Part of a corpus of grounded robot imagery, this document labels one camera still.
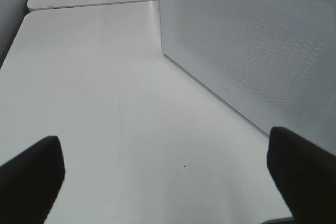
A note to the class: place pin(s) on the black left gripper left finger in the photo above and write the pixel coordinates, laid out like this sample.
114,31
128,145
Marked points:
31,181

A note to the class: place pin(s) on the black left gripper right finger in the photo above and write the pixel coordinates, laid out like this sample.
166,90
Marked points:
304,174

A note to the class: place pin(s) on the white microwave door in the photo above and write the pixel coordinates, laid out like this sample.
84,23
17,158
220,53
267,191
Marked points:
271,60

